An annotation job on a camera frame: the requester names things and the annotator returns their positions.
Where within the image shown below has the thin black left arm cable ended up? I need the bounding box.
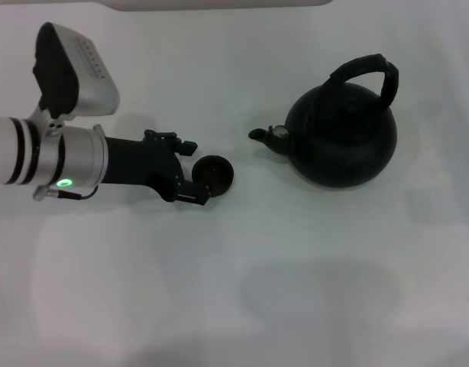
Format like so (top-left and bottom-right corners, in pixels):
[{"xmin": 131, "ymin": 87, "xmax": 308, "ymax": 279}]
[{"xmin": 32, "ymin": 184, "xmax": 100, "ymax": 202}]

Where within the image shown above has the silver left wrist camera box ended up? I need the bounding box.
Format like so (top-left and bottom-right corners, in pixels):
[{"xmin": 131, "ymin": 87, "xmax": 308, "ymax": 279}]
[{"xmin": 31, "ymin": 21, "xmax": 120, "ymax": 118}]

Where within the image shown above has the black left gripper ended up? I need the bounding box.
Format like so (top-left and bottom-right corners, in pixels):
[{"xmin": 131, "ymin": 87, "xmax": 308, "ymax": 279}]
[{"xmin": 102, "ymin": 129, "xmax": 212, "ymax": 206}]

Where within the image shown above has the small dark teacup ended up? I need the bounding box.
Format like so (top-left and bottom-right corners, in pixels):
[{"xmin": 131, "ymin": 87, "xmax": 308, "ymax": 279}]
[{"xmin": 192, "ymin": 154, "xmax": 235, "ymax": 197}]

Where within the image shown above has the black round teapot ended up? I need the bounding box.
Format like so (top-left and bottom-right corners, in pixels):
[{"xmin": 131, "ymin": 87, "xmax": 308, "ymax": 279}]
[{"xmin": 247, "ymin": 53, "xmax": 398, "ymax": 189}]

